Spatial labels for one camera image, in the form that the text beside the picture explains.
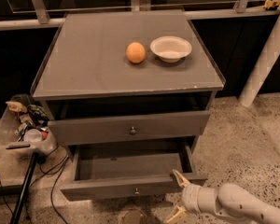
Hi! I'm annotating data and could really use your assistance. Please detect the tan crumpled item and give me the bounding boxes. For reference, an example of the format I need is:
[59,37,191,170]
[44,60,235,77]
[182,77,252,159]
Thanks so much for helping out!
[7,101,27,113]

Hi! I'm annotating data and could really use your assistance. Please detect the orange fruit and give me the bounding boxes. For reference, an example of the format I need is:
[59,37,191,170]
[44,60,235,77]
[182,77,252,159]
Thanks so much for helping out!
[126,42,146,63]

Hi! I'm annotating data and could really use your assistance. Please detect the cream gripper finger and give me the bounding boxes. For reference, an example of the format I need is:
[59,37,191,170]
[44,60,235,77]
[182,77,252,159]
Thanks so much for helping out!
[173,169,190,189]
[164,205,189,224]

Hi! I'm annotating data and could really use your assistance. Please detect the yellow object on ledge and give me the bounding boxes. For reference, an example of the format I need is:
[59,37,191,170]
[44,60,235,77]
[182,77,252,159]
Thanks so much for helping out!
[263,0,280,10]

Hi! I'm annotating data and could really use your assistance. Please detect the green snack bag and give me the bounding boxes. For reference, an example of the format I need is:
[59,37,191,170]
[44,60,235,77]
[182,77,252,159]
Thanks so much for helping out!
[27,105,49,121]

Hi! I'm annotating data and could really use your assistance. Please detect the white pillar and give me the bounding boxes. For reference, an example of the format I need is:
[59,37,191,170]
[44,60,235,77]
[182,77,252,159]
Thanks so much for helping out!
[238,15,280,107]

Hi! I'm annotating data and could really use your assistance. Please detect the black floor cable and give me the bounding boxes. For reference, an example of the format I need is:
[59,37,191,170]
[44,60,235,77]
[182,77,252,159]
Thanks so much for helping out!
[0,145,69,224]

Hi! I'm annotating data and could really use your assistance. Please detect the black stand pole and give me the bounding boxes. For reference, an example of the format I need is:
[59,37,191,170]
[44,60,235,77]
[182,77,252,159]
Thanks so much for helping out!
[9,151,38,224]

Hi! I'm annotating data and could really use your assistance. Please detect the white paper bowl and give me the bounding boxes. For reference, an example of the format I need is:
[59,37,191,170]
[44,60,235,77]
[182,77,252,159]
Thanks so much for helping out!
[150,36,192,63]

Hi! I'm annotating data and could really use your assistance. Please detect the metal window railing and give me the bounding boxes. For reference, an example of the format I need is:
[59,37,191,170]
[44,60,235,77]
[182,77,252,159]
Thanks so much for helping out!
[0,0,280,32]

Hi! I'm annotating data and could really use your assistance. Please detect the grey drawer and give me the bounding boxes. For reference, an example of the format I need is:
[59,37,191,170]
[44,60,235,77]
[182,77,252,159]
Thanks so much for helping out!
[49,111,210,146]
[61,139,206,201]

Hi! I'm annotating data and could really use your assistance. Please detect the grey drawer cabinet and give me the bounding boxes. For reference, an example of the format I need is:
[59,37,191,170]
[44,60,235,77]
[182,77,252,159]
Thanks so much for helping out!
[30,9,226,161]

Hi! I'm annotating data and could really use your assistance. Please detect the grey top drawer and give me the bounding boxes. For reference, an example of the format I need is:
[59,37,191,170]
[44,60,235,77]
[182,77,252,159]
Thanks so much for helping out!
[49,111,210,146]

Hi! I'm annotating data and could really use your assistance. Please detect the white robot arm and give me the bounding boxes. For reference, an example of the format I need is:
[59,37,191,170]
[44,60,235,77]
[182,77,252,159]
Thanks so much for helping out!
[164,170,280,224]

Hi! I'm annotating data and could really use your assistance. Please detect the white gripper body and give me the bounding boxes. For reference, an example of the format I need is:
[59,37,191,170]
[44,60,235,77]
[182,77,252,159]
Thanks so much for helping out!
[181,184,202,213]

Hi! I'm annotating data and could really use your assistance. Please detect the white cup in bin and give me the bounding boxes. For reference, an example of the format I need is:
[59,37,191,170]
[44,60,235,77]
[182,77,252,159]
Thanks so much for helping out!
[23,129,42,142]

